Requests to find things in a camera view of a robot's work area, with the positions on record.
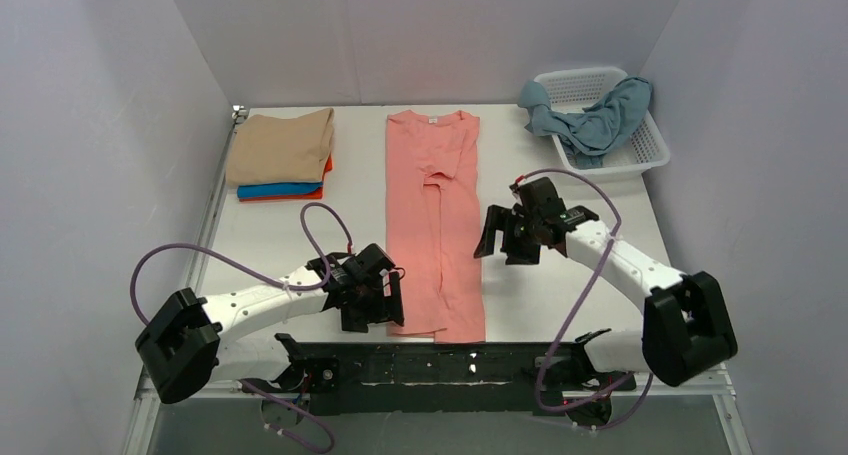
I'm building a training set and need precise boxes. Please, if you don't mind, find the pink t-shirt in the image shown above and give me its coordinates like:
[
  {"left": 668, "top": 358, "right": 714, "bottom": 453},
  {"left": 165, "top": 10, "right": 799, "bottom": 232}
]
[{"left": 386, "top": 110, "right": 486, "bottom": 343}]

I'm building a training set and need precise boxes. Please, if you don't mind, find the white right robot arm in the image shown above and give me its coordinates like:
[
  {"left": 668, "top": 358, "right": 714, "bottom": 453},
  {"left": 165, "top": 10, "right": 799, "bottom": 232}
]
[{"left": 474, "top": 177, "right": 739, "bottom": 387}]

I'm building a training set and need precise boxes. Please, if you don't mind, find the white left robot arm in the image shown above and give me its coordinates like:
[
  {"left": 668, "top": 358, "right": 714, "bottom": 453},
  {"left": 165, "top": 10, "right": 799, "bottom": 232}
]
[{"left": 135, "top": 244, "right": 405, "bottom": 404}]

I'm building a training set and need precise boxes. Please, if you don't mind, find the orange folded t-shirt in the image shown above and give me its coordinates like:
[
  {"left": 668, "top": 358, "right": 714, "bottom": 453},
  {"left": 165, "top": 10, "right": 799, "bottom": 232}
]
[{"left": 236, "top": 157, "right": 333, "bottom": 202}]

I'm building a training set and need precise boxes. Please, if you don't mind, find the grey-blue t-shirt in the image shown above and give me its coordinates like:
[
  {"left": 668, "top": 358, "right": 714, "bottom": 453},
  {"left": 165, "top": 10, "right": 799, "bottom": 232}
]
[{"left": 518, "top": 76, "right": 653, "bottom": 169}]

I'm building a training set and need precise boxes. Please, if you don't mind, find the white plastic laundry basket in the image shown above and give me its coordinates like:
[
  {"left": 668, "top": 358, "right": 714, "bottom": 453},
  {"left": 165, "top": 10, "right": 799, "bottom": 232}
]
[{"left": 534, "top": 66, "right": 670, "bottom": 183}]

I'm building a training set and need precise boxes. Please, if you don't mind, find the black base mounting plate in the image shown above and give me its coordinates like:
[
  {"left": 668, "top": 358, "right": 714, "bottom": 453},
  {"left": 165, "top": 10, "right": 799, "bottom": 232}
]
[{"left": 241, "top": 342, "right": 637, "bottom": 417}]

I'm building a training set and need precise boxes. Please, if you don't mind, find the blue folded t-shirt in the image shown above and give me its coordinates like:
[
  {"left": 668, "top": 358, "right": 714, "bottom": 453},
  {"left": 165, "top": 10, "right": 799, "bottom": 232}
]
[{"left": 236, "top": 182, "right": 323, "bottom": 199}]

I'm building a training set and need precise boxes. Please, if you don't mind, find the beige folded t-shirt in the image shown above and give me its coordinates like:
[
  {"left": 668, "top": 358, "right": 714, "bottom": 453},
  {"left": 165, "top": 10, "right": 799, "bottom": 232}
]
[{"left": 225, "top": 108, "right": 335, "bottom": 186}]

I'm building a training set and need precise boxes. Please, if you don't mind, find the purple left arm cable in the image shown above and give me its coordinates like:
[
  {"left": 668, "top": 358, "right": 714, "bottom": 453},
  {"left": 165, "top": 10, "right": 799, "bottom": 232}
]
[{"left": 129, "top": 202, "right": 356, "bottom": 455}]

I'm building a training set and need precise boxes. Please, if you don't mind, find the aluminium frame rail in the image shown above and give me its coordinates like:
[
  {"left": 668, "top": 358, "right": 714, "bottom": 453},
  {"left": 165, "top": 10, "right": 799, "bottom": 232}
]
[{"left": 135, "top": 110, "right": 738, "bottom": 431}]

